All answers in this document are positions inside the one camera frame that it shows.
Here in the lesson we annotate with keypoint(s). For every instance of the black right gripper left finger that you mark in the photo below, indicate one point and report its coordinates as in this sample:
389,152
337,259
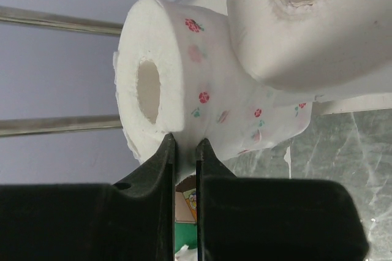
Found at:
132,219

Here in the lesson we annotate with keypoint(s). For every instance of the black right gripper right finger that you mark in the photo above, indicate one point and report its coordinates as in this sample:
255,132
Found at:
273,218

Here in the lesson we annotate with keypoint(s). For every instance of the green torn wrapped roll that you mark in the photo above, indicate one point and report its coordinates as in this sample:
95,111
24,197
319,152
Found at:
186,222

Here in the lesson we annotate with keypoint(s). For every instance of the white unwrapped loose-end roll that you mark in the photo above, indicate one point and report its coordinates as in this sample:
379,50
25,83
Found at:
307,45

